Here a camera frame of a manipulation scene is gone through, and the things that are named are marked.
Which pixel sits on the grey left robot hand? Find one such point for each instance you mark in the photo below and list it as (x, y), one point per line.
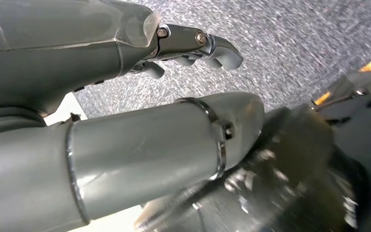
(124, 160)

